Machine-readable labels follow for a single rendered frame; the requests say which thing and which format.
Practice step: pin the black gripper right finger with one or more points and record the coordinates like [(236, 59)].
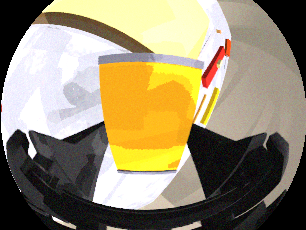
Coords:
[(216, 157)]

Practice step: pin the cream floor panel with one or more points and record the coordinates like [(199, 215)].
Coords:
[(175, 27)]

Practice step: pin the orange-handled awl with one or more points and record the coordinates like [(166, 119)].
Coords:
[(227, 49)]

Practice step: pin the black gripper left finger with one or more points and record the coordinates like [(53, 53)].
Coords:
[(79, 156)]

